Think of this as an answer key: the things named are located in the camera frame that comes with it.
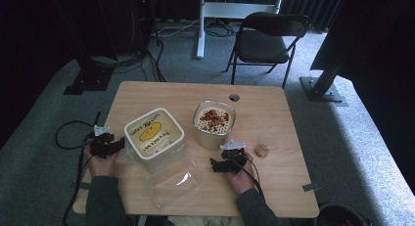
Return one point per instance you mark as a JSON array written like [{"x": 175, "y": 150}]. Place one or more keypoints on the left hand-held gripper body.
[{"x": 99, "y": 147}]

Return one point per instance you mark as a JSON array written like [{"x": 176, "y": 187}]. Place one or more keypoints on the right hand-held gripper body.
[{"x": 235, "y": 156}]

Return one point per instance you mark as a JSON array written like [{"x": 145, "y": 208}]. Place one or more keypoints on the white square bin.
[{"x": 139, "y": 156}]

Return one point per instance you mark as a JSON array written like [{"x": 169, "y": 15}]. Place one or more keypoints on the brown food scrap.
[{"x": 261, "y": 150}]

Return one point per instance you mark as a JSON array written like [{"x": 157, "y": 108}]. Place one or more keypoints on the clear plastic cup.
[{"x": 268, "y": 139}]

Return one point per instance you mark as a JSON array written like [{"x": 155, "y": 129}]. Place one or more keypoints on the person's left hand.
[{"x": 101, "y": 165}]

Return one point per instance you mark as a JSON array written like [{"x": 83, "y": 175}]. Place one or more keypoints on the person's right hand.
[{"x": 243, "y": 180}]

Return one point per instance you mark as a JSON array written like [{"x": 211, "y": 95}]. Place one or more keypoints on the cream container with strainer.
[{"x": 208, "y": 142}]

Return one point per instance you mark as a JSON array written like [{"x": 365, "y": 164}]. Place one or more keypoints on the red food scraps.
[{"x": 213, "y": 118}]

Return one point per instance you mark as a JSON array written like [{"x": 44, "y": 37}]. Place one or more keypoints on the clear plastic lid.
[{"x": 173, "y": 183}]

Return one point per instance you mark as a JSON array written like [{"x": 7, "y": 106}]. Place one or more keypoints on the black metal stand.
[
  {"x": 323, "y": 89},
  {"x": 89, "y": 79}
]

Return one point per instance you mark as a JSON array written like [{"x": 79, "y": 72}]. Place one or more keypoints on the grey tape strip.
[{"x": 310, "y": 187}]

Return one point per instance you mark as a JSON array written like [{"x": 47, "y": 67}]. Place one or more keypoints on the black folding chair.
[{"x": 261, "y": 45}]

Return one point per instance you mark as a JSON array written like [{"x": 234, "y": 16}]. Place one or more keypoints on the black round bin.
[{"x": 339, "y": 216}]

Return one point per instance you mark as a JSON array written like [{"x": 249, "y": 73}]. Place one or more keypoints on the dark curtain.
[{"x": 310, "y": 7}]

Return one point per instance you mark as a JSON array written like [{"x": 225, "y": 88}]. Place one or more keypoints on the white desk frame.
[{"x": 235, "y": 9}]

